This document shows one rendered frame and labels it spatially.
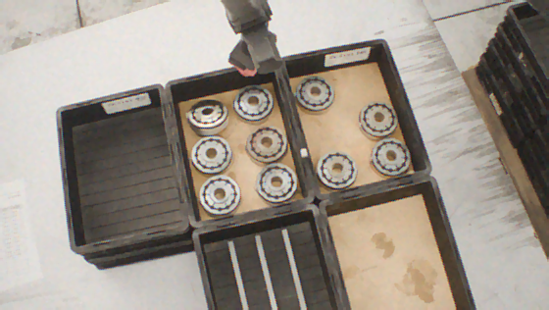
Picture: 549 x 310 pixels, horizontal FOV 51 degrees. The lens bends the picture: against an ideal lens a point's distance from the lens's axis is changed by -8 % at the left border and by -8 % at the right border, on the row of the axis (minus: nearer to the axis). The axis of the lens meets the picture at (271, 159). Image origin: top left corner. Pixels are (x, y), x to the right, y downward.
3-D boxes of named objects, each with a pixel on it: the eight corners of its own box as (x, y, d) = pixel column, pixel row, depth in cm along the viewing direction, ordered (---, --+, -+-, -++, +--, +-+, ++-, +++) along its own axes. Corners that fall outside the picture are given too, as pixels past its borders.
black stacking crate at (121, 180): (69, 127, 164) (56, 109, 153) (170, 103, 166) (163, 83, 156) (85, 263, 150) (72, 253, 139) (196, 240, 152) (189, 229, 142)
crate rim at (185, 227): (57, 111, 155) (54, 107, 153) (165, 85, 157) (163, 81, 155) (74, 256, 141) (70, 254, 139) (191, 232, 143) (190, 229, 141)
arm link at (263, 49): (264, -8, 117) (224, 9, 118) (283, 41, 114) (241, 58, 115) (274, 18, 128) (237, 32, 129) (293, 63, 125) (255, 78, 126)
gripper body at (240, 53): (276, 38, 136) (279, 23, 129) (253, 73, 133) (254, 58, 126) (252, 25, 137) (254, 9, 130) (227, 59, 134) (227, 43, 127)
